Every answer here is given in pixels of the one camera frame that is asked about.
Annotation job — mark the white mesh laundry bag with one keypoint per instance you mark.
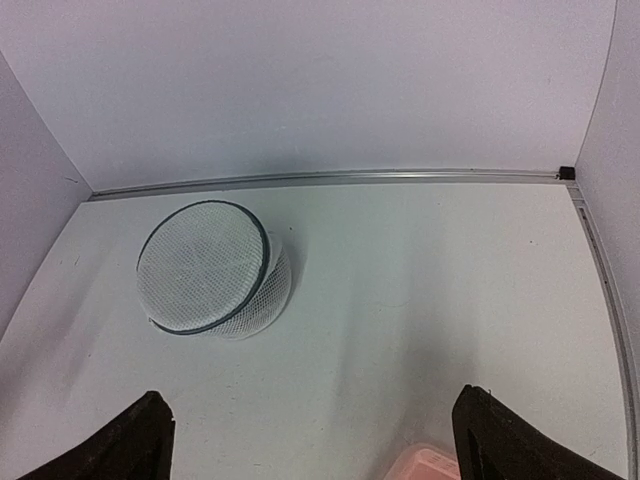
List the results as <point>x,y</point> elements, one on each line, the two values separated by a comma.
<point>213,268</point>

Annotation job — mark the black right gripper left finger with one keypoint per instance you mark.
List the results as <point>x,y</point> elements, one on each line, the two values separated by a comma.
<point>136,444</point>

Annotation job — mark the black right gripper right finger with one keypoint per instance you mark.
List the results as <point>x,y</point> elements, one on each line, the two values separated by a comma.
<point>493,442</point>

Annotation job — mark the pink perforated plastic basket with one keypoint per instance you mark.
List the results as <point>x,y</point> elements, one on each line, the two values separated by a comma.
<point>424,462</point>

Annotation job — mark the black corner bracket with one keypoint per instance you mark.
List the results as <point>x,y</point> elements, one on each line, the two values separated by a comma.
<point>566,173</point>

